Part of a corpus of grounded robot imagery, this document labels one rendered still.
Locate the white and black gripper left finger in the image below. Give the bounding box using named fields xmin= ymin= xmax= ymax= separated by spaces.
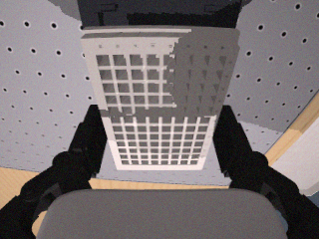
xmin=0 ymin=105 xmax=108 ymax=239

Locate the white well plate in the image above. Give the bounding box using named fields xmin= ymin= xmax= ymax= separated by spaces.
xmin=81 ymin=25 xmax=240 ymax=170

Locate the grey perforated base plate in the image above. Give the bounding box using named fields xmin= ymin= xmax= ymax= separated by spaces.
xmin=0 ymin=0 xmax=319 ymax=186

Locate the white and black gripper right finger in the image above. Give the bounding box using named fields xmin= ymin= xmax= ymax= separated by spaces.
xmin=212 ymin=105 xmax=319 ymax=239

